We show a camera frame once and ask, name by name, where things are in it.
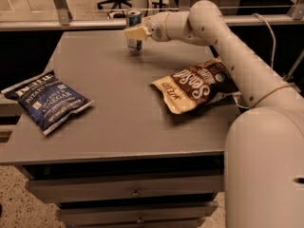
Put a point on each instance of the upper grey drawer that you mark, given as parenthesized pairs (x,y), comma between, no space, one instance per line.
(90,189)

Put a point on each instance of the metal window rail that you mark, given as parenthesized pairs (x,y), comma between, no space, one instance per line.
(231,20)

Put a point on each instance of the grey drawer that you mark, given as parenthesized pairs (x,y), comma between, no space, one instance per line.
(90,189)
(164,215)

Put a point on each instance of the blue potato chips bag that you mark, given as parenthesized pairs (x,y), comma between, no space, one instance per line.
(47,100)

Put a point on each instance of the grey drawer cabinet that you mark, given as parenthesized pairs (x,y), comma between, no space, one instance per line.
(129,130)

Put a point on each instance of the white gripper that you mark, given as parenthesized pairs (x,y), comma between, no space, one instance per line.
(157,26)

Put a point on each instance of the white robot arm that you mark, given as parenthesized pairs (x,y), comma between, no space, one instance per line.
(264,150)

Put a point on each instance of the black office chair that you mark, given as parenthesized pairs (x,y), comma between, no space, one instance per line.
(116,4)

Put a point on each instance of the lower grey drawer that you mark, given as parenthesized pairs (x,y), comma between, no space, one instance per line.
(164,215)

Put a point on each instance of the blue silver redbull can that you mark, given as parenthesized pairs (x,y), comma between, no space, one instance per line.
(133,18)

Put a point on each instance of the brown cream snack bag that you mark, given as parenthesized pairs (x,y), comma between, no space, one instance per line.
(202,84)

